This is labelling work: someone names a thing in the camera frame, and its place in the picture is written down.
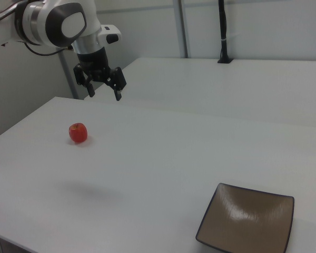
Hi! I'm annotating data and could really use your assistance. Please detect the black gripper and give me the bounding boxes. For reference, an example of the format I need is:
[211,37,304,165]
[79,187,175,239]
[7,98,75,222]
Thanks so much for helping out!
[73,47,127,102]

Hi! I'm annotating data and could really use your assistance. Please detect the red apple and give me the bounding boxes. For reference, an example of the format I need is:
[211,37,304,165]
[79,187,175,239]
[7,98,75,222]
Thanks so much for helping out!
[68,122,88,144]

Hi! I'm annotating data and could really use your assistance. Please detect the brown square ceramic plate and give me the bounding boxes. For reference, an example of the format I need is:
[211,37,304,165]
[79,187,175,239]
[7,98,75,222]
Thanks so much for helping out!
[195,182,295,253]

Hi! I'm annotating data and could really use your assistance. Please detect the black pole with base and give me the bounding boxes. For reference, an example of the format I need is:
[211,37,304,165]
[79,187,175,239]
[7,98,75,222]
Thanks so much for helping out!
[216,0,234,65]

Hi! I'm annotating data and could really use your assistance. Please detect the grey partition frame post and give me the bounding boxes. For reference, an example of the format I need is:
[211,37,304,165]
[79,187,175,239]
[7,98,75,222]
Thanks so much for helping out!
[58,49,79,100]
[177,0,190,59]

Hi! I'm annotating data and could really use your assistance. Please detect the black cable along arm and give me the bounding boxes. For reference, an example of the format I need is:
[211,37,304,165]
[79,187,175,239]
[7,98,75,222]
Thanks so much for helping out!
[0,5,75,57]

